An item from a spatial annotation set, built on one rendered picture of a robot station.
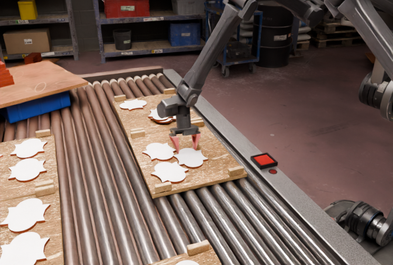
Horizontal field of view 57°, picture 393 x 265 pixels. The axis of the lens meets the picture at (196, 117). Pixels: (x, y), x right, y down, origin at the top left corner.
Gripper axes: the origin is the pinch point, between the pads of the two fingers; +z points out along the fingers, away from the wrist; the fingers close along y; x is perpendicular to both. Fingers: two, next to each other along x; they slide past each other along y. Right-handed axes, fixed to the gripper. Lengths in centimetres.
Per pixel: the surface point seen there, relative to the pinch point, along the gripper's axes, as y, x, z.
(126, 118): -16.3, 37.2, -10.3
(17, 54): -104, 474, -65
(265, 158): 27.7, -12.4, 5.2
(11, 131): -66, 47, -10
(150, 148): -13.0, 6.1, -1.5
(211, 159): 7.3, -7.6, 3.4
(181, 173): -6.8, -13.1, 4.5
